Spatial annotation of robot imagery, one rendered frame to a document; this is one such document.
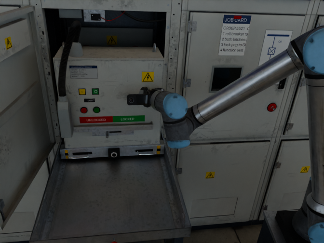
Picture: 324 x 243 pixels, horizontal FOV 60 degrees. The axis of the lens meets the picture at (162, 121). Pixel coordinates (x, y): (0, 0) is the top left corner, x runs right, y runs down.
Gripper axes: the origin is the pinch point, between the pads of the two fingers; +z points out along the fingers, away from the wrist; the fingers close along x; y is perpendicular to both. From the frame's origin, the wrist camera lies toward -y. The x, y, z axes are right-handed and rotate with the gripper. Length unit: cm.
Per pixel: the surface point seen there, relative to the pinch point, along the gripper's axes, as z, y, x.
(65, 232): -25, -42, -45
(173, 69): 11.8, 24.3, 9.2
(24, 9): 12, -44, 40
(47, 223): -19, -48, -43
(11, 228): 65, -75, -90
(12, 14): 2, -48, 37
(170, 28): 7.1, 21.5, 30.0
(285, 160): 6, 104, -59
